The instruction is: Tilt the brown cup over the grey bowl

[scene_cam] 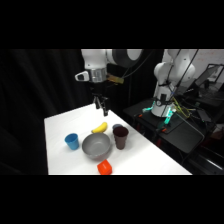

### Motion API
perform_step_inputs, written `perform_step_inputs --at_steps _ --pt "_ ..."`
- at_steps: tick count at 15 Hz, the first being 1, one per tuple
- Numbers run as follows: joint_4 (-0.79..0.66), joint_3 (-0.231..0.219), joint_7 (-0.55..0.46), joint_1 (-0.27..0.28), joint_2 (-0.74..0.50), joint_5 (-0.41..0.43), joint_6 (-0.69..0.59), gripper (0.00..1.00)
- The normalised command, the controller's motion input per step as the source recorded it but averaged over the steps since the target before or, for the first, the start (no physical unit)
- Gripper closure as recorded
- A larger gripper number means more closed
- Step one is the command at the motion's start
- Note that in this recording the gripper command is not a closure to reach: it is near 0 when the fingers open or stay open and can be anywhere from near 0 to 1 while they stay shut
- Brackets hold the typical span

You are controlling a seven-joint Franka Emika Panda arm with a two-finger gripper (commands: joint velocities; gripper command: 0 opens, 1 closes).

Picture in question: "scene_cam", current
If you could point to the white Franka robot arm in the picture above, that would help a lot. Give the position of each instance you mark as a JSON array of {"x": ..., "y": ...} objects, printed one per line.
[{"x": 173, "y": 71}]

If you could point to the black monitor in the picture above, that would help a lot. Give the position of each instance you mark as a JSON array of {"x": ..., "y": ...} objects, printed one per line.
[{"x": 209, "y": 76}]

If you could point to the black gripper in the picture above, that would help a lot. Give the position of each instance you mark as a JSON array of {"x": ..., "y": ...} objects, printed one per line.
[{"x": 98, "y": 88}]

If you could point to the black robot stand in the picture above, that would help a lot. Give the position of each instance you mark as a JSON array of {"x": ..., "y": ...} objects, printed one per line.
[{"x": 180, "y": 131}]

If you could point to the bright blue plastic cup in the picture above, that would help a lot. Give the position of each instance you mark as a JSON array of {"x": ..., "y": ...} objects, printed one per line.
[{"x": 72, "y": 141}]

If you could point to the brown plastic cup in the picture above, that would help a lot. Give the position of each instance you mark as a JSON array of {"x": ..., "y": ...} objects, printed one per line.
[{"x": 120, "y": 138}]

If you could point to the yellow banana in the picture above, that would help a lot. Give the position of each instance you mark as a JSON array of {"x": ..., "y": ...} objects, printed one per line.
[{"x": 100, "y": 128}]

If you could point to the orange block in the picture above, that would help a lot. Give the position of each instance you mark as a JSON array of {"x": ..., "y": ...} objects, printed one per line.
[{"x": 104, "y": 167}]

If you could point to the black curtain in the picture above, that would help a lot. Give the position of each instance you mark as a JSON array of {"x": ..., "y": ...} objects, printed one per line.
[{"x": 40, "y": 86}]

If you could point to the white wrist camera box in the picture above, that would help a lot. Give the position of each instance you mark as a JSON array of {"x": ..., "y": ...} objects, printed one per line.
[{"x": 81, "y": 76}]

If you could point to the grey bowl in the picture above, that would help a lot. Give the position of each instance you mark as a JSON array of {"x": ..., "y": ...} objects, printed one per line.
[{"x": 96, "y": 146}]

